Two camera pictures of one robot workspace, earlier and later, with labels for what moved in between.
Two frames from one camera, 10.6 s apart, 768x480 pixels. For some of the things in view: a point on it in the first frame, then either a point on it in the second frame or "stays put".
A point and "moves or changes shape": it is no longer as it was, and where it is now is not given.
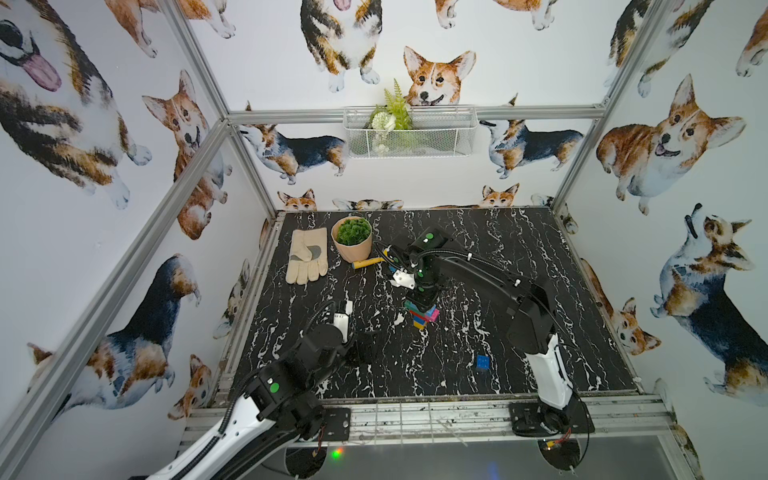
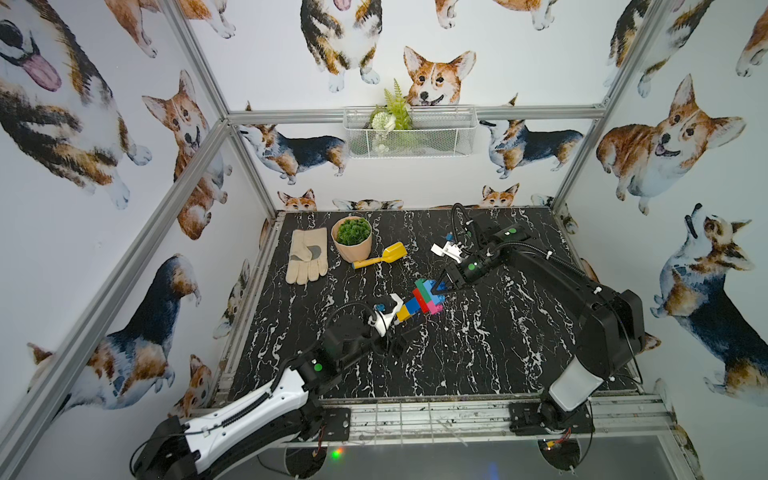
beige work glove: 308,256 stays put
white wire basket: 447,131 stays put
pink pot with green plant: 352,238 stays put
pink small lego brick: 435,315 moves or changes shape
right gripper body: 423,292 → 469,269
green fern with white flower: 391,124 stays put
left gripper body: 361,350 → 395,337
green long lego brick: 407,305 moves or changes shape
